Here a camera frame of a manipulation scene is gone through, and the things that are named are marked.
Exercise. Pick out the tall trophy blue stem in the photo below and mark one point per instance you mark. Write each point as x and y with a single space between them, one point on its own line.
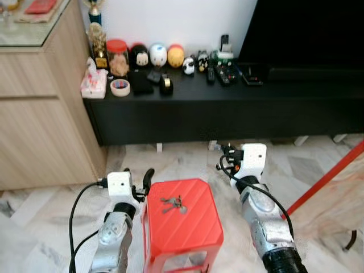
94 11

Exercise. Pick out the silver keys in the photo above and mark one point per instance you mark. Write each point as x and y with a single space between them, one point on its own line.
173 203

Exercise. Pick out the small panda figure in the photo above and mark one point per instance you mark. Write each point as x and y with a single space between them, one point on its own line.
189 65

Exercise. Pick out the red packet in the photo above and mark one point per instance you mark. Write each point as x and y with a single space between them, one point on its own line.
40 5

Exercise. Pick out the white tape roll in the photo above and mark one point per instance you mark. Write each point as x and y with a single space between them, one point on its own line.
120 87

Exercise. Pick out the black metal board leg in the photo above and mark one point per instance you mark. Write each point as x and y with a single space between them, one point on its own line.
351 242

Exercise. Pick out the clear jar red lid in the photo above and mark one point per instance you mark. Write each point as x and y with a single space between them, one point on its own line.
118 58

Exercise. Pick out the light wooden cabinet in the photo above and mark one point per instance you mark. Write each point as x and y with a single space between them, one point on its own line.
34 125

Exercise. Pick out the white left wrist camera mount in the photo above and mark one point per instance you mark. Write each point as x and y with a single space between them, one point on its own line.
119 185

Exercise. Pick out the white duck plush toy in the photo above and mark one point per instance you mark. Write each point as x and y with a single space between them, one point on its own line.
158 55

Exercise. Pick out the black remote coloured buttons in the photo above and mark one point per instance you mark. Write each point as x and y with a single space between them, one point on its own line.
224 74

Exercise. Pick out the slim black remote control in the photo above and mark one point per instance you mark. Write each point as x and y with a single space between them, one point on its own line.
210 74

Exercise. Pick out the marble board with red edge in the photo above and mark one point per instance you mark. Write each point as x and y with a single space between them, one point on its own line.
341 199

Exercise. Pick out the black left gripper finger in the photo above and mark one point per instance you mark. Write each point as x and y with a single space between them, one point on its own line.
127 173
149 179

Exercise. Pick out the upright black remote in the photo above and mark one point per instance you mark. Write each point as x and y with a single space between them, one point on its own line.
225 41

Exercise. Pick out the black fabric pouch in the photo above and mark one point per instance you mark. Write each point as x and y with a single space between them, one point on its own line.
139 82

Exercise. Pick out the gold trophy black base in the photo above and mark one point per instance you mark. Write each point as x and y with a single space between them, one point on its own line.
98 48

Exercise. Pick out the black tape dispenser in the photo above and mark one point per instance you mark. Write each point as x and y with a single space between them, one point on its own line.
166 85

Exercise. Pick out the red plastic stool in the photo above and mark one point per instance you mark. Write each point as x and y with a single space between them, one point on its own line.
182 233

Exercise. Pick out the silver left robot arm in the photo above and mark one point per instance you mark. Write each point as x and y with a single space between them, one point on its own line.
114 239

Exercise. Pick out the small black device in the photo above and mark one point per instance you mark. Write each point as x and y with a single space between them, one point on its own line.
153 75

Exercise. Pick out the black mouse plush toy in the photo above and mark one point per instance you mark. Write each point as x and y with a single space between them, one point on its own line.
139 55

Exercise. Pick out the pink white tissue pack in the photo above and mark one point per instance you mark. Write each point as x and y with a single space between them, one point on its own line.
94 79

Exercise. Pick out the green white desk holder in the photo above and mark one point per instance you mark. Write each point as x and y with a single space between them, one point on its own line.
223 57

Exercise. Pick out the yellow bear plush toy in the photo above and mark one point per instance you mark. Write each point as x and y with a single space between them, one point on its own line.
176 56

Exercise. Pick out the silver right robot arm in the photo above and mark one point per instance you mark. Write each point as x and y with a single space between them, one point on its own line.
267 227

